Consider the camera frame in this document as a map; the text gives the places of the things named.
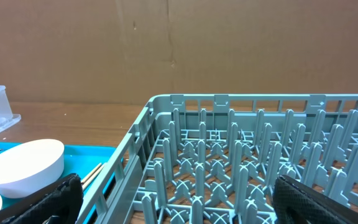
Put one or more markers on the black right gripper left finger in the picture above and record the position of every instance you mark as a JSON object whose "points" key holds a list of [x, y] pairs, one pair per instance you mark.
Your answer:
{"points": [[59, 202]]}

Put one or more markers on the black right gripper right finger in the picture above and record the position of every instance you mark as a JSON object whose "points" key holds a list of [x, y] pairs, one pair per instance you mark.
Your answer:
{"points": [[294, 202]]}

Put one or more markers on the wooden chopstick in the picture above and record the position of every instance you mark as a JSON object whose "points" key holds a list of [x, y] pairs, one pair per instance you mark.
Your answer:
{"points": [[91, 173], [91, 179]]}

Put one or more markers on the grey dishwasher rack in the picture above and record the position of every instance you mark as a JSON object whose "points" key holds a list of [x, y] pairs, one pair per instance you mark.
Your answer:
{"points": [[194, 158]]}

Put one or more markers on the teal plastic tray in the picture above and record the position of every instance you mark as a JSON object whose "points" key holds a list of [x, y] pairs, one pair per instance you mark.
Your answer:
{"points": [[78, 159]]}

